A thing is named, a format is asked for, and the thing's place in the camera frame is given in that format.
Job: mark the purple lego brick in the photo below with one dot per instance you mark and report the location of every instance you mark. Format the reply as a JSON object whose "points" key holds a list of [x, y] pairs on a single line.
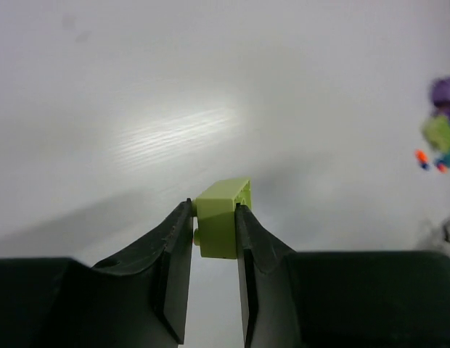
{"points": [[440, 94]]}

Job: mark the small orange blue lego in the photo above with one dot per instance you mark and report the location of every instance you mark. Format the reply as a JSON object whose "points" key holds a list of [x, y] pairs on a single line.
{"points": [[422, 159]]}

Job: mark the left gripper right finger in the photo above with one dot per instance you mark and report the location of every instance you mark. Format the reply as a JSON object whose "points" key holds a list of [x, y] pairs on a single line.
{"points": [[339, 299]]}

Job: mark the lime green lego brick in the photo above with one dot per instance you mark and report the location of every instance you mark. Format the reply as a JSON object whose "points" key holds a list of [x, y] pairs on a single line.
{"points": [[214, 209]]}

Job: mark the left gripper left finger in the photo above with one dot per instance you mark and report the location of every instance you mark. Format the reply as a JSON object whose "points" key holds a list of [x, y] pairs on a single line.
{"points": [[136, 297]]}

